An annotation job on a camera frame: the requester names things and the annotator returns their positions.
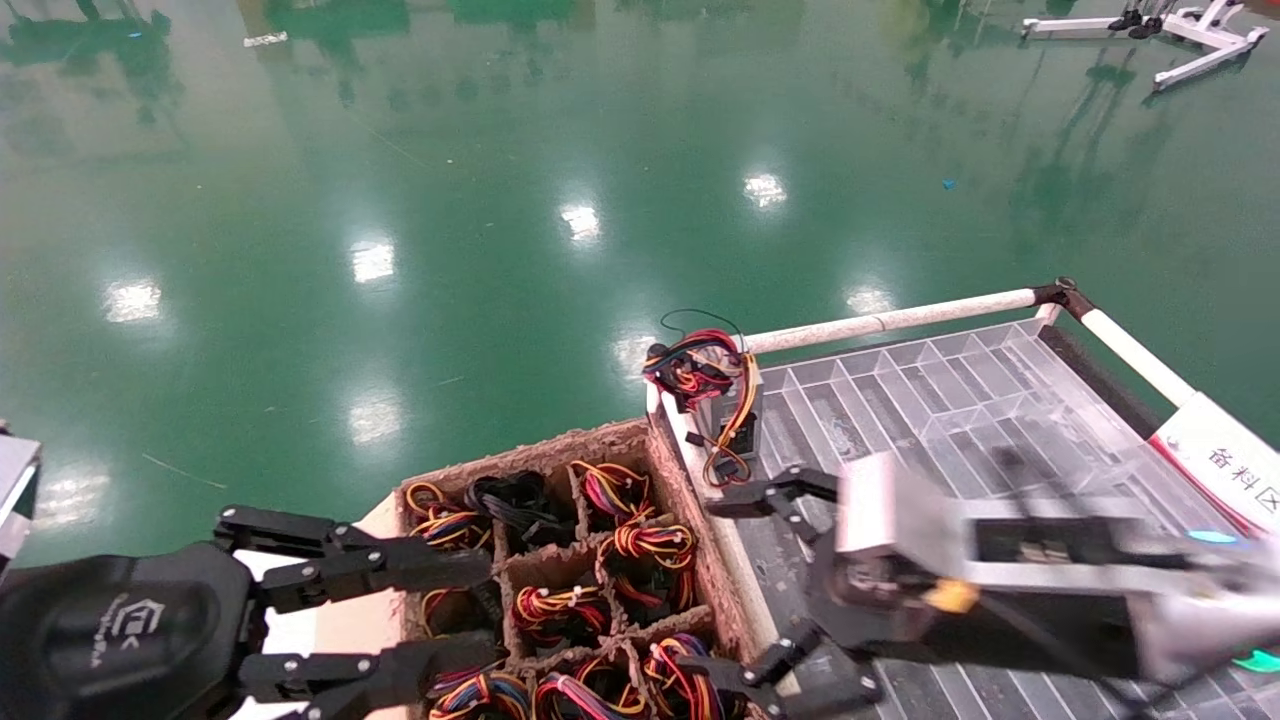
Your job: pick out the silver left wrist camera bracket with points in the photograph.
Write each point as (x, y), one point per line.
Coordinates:
(15, 490)

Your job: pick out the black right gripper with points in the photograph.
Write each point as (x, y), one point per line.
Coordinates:
(1040, 630)

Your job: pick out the black pipe joint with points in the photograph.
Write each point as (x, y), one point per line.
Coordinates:
(1062, 293)

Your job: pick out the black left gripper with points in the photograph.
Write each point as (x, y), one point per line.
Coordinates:
(120, 630)

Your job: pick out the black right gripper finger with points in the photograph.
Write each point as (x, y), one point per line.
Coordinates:
(780, 492)

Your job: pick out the clear plastic divider tray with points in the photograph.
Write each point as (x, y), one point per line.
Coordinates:
(950, 420)

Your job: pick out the beige cardboard sheet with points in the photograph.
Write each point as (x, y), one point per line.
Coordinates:
(360, 620)

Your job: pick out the white metal floor stand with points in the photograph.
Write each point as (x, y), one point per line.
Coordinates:
(1210, 35)

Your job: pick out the white red area sign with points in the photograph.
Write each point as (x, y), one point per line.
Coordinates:
(1220, 460)

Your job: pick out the brown pulp compartment box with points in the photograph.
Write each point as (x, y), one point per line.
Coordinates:
(620, 440)

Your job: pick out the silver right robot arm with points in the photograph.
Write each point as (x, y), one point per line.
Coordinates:
(1210, 610)

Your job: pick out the white floor scrap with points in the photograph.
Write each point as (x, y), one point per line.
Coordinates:
(265, 39)

